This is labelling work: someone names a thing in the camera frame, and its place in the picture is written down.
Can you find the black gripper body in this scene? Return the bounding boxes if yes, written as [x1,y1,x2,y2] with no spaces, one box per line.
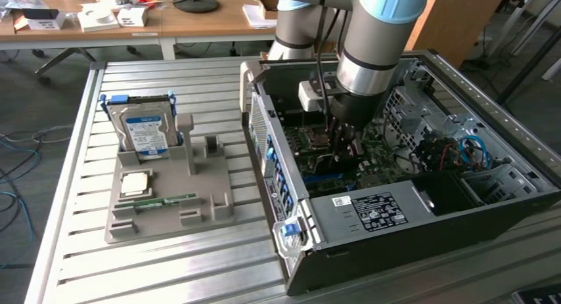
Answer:
[327,93,383,131]

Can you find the black low-profile graphics card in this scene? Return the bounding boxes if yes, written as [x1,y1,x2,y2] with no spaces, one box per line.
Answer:
[312,152,355,177]

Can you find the metal CPU socket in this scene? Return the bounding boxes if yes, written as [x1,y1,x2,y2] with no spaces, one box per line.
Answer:
[299,123,336,151]

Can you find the green motherboard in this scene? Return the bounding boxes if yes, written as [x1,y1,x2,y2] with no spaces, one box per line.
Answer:
[281,108,415,198]

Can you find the blue expansion slot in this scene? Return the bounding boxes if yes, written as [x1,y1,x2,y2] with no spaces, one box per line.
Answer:
[301,174,347,184]

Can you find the perforated metal disk bay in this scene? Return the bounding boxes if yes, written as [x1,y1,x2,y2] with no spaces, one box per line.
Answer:
[380,84,443,173]

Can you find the small chipset heatsink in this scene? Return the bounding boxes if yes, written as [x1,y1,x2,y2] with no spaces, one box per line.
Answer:
[358,175,387,189]

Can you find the grey labelled power supply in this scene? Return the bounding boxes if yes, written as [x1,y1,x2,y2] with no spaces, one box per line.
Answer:
[305,181,435,244]

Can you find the blue case latch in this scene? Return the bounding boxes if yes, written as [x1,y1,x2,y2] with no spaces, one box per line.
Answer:
[279,220,303,241]

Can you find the white paper stack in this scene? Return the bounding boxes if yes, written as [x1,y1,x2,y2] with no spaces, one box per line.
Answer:
[240,3,279,30]

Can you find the silver slotted disk bay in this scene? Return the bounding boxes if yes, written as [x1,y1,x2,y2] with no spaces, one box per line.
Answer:
[459,163,539,207]

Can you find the open black PC case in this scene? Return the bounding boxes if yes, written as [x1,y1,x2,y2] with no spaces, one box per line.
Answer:
[237,49,561,297]

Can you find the wooden cabinet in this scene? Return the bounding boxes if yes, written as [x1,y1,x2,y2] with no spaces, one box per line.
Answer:
[396,0,511,69]

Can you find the grey plastic parts rack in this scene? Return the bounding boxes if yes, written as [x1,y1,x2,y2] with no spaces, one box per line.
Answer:
[102,112,237,246]

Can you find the hard disk with blue rails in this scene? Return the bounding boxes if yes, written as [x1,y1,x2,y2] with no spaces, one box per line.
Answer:
[97,91,183,160]

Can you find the green RAM stick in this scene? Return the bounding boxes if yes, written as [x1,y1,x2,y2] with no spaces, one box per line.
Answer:
[113,192,197,211]

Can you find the silver CPU chip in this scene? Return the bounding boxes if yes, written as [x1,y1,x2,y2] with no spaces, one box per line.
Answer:
[118,172,154,198]

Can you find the black round lamp base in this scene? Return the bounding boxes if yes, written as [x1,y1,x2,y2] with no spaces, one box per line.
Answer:
[171,0,220,14]

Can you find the small white labelled box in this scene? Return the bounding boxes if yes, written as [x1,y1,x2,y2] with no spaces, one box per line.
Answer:
[116,7,149,28]

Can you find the white box with tape roll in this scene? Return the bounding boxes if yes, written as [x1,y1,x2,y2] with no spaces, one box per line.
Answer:
[76,2,121,33]

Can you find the wooden desk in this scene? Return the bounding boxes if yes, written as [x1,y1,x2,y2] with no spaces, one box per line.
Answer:
[0,0,402,60]

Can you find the black-topped white box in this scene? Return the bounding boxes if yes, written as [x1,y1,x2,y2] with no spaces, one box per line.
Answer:
[20,7,68,32]

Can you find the clear plastic bag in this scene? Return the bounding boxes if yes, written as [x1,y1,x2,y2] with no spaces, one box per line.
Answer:
[0,0,49,13]

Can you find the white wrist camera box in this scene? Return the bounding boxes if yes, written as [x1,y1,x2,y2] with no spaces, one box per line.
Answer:
[296,79,340,112]

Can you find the coloured power wire bundle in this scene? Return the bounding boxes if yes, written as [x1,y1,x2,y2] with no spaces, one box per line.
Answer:
[414,137,467,173]

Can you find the black camera cable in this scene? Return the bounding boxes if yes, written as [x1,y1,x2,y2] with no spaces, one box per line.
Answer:
[315,0,336,121]

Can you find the blue data wire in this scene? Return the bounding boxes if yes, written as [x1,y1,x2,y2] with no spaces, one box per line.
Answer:
[456,135,492,172]

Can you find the grey floor cable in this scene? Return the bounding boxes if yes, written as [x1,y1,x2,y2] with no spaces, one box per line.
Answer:
[0,125,74,144]

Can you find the blue floor cable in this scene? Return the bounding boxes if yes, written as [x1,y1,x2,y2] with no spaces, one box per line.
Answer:
[0,133,44,271]

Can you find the black floor cable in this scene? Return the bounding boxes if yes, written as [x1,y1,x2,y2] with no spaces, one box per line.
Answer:
[0,146,40,232]

